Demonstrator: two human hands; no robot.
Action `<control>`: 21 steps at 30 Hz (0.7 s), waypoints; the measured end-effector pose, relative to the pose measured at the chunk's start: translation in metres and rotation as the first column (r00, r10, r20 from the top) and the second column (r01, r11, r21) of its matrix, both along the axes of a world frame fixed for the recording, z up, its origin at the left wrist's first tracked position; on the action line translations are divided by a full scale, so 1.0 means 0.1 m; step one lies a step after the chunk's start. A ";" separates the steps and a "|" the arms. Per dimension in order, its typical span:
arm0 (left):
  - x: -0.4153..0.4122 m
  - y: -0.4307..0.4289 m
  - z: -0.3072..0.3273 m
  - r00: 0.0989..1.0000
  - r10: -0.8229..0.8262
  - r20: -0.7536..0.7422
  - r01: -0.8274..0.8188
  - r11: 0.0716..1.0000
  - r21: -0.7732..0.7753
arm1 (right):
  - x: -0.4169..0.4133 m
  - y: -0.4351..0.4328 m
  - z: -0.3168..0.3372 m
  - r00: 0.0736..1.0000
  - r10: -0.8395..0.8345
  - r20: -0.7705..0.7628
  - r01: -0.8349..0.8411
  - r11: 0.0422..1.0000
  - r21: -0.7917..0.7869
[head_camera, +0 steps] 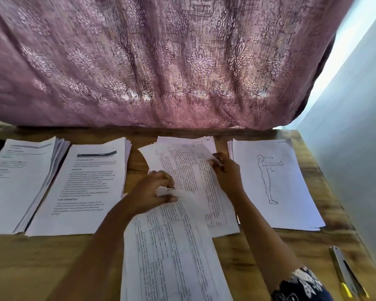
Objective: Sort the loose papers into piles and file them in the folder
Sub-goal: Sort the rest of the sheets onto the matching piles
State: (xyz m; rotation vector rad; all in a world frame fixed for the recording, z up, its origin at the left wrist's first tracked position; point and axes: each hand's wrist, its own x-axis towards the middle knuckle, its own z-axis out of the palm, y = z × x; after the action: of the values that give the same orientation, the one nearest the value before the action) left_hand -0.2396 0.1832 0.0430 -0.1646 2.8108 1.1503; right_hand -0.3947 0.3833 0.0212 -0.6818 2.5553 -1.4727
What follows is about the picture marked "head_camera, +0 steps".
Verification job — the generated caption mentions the stack with dark header bar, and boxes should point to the stack with dark header bar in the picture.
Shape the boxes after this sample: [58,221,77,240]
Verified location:
[25,136,132,237]

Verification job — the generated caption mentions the stack of printed papers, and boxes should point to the stack of printed papers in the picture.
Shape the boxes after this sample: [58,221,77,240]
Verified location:
[0,136,71,236]

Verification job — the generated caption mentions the pink patterned curtain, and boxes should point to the pink patterned curtain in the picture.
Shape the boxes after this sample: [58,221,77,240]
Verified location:
[0,0,358,132]

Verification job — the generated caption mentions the table-print paper pile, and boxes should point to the table-print paper pile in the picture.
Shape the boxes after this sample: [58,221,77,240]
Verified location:
[138,135,241,239]

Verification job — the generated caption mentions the person's right hand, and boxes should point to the person's right hand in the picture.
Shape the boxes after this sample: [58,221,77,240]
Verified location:
[211,151,246,201]

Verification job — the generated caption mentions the person's left hand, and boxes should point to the person's left hand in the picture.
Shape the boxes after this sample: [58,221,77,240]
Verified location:
[122,170,178,218]

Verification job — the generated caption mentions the person's right forearm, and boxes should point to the person's right forearm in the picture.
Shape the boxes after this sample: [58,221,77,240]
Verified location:
[232,192,308,292]

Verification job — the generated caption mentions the stack of table-printed sheets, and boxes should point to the stack of table-printed sheets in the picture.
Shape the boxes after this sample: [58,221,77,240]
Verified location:
[119,188,234,301]

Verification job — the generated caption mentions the person's left forearm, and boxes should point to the person's left forearm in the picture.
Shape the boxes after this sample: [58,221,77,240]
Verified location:
[47,207,135,301]

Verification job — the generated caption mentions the silver yellow black stapler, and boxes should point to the silver yellow black stapler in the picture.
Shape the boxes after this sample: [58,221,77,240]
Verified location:
[329,245,371,301]

